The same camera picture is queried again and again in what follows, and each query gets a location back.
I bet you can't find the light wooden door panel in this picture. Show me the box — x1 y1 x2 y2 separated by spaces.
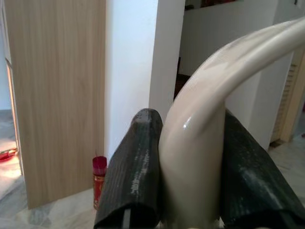
3 0 107 210

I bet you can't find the cream curved dustpan handle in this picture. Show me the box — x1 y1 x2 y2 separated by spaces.
158 18 305 229

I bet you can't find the cream louvered door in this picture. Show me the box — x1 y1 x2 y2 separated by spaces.
271 46 305 146

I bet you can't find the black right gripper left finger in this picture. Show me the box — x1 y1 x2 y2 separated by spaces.
94 108 164 229

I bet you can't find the red flat object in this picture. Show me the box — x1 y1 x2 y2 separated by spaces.
0 148 18 161

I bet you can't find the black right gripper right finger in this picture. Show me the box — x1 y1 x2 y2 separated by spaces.
220 108 305 229

